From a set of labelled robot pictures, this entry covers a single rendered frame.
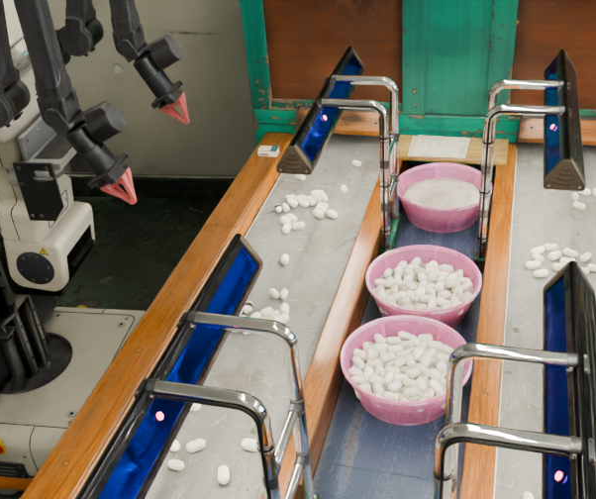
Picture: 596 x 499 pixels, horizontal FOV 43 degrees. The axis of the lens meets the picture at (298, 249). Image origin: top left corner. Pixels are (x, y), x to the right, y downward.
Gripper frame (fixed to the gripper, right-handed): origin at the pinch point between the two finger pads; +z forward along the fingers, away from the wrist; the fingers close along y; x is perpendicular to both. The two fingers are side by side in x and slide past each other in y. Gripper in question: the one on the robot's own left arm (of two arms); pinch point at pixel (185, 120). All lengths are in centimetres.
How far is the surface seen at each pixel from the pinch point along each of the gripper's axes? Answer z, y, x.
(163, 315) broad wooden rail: 24, -54, 5
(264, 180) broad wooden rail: 29.0, 10.2, -4.3
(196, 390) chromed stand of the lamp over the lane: 7, -112, -39
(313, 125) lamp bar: 9.8, -23.5, -39.1
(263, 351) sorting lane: 38, -61, -16
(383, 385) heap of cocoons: 51, -68, -39
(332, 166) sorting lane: 39.3, 23.7, -19.1
